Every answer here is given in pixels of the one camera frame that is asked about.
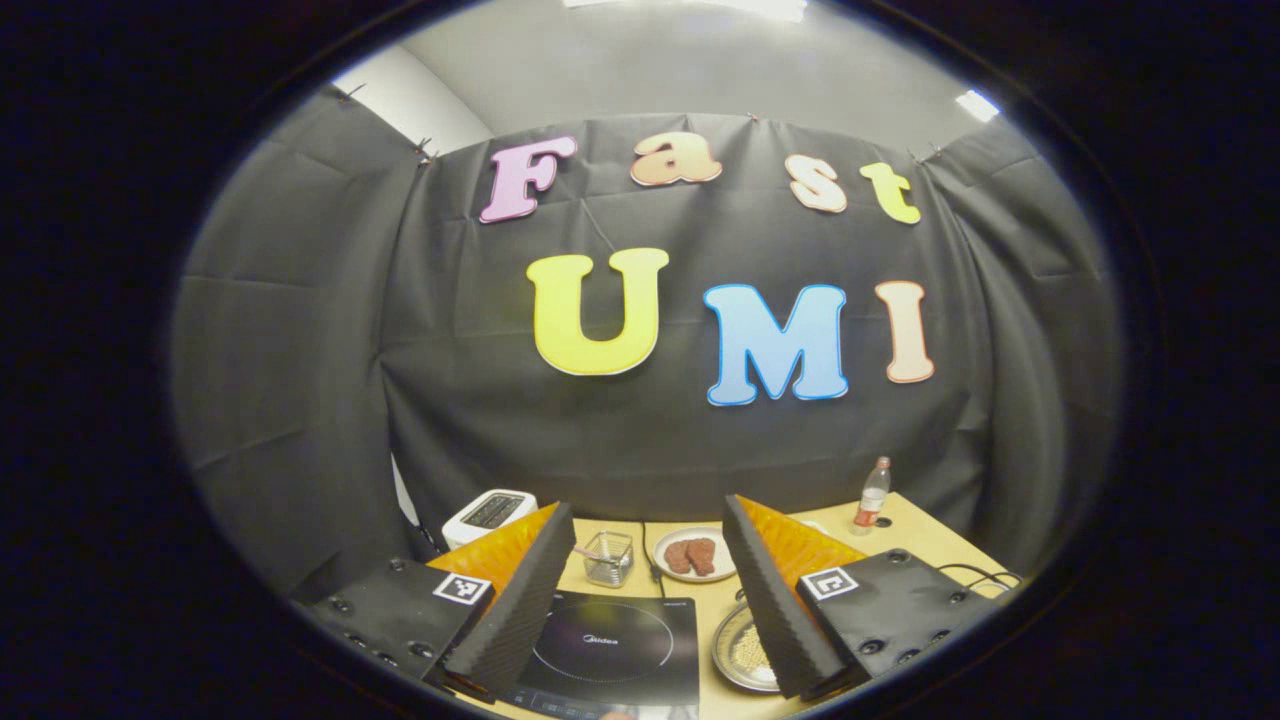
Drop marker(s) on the clear plastic water bottle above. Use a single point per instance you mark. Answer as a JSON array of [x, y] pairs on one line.
[[872, 500]]

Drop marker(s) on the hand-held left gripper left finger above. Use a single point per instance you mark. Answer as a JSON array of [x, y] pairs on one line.
[[520, 610]]

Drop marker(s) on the white round plate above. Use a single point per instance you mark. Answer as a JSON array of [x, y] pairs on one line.
[[715, 538]]

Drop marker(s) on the black induction cooktop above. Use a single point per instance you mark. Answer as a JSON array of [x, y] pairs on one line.
[[620, 640]]

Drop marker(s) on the pink striped stick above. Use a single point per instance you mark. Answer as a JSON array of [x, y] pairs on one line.
[[585, 552]]

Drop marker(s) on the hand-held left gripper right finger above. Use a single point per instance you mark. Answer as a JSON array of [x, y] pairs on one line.
[[775, 610]]

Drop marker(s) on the large ceiling light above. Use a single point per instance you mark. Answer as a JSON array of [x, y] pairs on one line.
[[700, 6]]

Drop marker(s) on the large soybean pile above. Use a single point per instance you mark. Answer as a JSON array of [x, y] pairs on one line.
[[750, 652]]

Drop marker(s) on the stainless steel pot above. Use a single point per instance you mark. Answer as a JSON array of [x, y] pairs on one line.
[[728, 655]]

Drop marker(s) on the small ceiling light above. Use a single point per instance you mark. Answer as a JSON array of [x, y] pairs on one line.
[[976, 105]]

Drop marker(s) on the white toaster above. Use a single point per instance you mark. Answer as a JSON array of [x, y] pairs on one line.
[[488, 515]]

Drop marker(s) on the red meat slice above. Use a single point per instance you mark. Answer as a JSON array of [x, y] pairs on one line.
[[677, 557], [702, 555]]

